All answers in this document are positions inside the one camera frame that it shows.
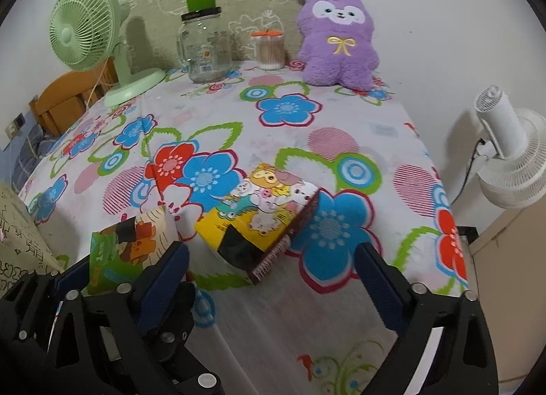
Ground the plaid pillow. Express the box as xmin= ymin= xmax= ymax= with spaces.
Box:
xmin=11 ymin=139 xmax=56 ymax=182

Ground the floral tablecloth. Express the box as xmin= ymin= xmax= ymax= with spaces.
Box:
xmin=17 ymin=60 xmax=470 ymax=395

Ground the green tissue pack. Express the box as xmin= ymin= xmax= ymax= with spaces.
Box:
xmin=87 ymin=206 xmax=180 ymax=295

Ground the wooden headboard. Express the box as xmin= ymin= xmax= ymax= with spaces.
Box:
xmin=29 ymin=58 xmax=129 ymax=137

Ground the yellow cartoon tissue pack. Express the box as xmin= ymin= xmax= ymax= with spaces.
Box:
xmin=195 ymin=163 xmax=320 ymax=285

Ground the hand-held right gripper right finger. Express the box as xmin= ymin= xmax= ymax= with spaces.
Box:
xmin=354 ymin=241 xmax=500 ymax=395

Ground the purple plush toy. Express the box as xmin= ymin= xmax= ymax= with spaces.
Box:
xmin=296 ymin=0 xmax=381 ymax=92

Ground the green desk fan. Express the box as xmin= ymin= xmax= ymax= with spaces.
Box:
xmin=49 ymin=0 xmax=167 ymax=108

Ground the white fan cable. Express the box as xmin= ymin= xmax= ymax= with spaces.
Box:
xmin=86 ymin=43 xmax=129 ymax=109

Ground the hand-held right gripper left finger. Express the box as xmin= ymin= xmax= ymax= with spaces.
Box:
xmin=43 ymin=240 xmax=191 ymax=395

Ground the beige cabinet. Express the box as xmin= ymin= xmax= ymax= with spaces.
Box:
xmin=467 ymin=196 xmax=546 ymax=385

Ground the white circulator fan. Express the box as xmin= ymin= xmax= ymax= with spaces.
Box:
xmin=474 ymin=85 xmax=546 ymax=209

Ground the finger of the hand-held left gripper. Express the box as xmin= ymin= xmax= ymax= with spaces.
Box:
xmin=0 ymin=256 xmax=92 ymax=395
xmin=149 ymin=282 xmax=225 ymax=395

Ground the black power cable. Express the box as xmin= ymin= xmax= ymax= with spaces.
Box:
xmin=450 ymin=139 xmax=489 ymax=203

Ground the glass mug jar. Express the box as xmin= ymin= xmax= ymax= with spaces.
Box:
xmin=176 ymin=6 xmax=233 ymax=83

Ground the cotton swab container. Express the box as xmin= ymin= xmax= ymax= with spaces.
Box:
xmin=251 ymin=30 xmax=287 ymax=70

